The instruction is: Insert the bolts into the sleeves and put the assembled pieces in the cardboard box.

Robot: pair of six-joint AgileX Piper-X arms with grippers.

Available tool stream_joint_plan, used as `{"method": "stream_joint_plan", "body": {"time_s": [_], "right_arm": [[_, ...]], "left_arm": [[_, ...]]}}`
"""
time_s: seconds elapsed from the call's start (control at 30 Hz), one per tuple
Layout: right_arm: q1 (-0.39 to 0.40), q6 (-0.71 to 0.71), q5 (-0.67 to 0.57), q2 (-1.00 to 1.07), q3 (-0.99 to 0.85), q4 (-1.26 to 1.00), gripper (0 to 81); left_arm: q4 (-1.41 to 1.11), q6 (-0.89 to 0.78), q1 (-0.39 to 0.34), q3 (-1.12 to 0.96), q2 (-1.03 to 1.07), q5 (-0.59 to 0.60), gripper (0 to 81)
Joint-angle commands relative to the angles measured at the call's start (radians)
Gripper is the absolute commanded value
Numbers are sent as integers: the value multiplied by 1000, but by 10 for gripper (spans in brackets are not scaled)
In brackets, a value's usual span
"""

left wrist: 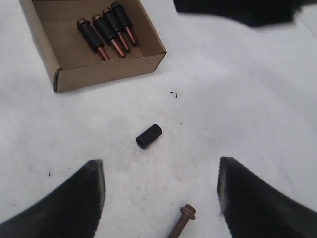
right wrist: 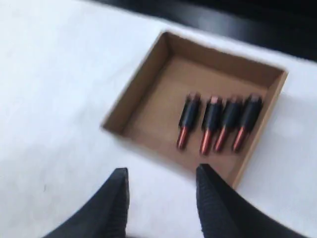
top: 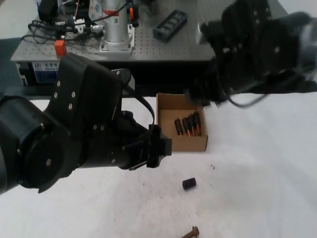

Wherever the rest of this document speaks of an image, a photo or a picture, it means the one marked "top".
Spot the copper bolt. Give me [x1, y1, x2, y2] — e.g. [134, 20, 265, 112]
[180, 226, 201, 238]

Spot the blue and white label plate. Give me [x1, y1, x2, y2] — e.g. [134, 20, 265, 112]
[31, 61, 60, 85]

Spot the black cylindrical sleeve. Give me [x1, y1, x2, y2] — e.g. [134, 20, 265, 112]
[182, 177, 197, 191]

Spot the black sleeve with copper bolt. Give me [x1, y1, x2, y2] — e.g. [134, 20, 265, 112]
[181, 117, 191, 137]
[174, 119, 184, 136]
[187, 114, 197, 137]
[193, 112, 202, 136]

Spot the small orange box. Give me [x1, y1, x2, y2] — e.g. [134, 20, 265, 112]
[54, 40, 67, 56]

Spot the metal bench with holes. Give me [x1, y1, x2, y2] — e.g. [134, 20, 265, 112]
[10, 0, 295, 63]

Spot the cardboard box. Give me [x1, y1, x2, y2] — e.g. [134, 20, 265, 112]
[156, 92, 209, 153]

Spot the silver round connector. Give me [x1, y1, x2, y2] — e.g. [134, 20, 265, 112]
[90, 24, 106, 36]

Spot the thin black cable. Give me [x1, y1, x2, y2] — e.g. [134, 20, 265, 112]
[226, 92, 272, 108]

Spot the silver-white machine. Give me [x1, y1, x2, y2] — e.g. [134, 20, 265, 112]
[99, 0, 136, 55]

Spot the black cable bundle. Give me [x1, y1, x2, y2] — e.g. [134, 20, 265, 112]
[21, 19, 86, 45]

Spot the black slotted rack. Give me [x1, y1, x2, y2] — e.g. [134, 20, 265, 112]
[152, 9, 188, 41]

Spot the black flat cable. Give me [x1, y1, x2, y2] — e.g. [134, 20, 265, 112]
[123, 84, 159, 126]

